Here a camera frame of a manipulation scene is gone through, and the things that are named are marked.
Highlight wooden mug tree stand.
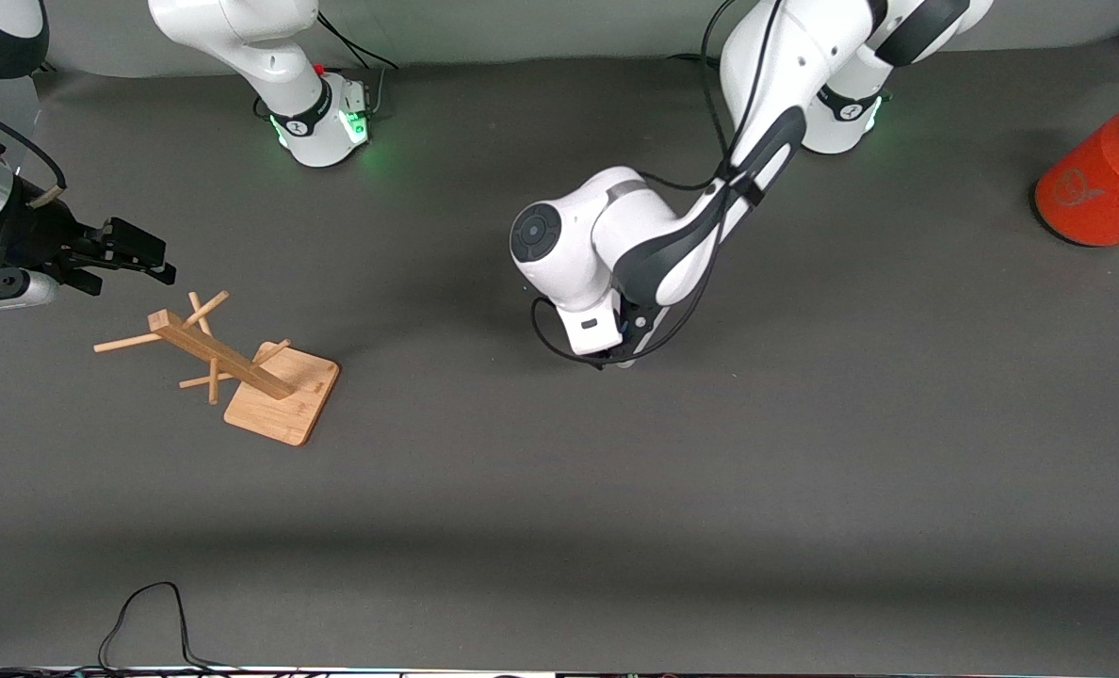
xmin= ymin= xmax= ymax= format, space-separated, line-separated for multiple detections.
xmin=94 ymin=290 xmax=342 ymax=447

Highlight orange cylindrical container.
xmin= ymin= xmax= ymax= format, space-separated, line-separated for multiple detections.
xmin=1034 ymin=92 xmax=1119 ymax=249

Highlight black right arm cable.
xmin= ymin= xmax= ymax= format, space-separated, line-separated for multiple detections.
xmin=0 ymin=98 xmax=67 ymax=194

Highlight black right base cables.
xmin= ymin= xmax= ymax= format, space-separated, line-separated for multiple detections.
xmin=315 ymin=11 xmax=405 ymax=116

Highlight black looped cable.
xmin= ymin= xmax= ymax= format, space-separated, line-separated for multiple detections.
xmin=98 ymin=581 xmax=240 ymax=672

